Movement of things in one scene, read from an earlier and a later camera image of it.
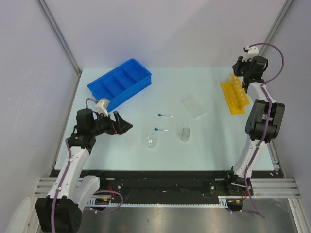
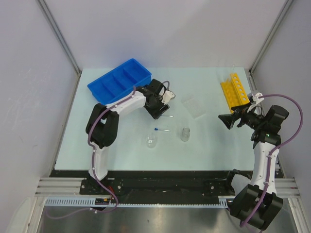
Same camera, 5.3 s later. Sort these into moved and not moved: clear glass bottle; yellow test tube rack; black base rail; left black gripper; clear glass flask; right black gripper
Moved: left black gripper; right black gripper
Not moved: clear glass flask; clear glass bottle; yellow test tube rack; black base rail
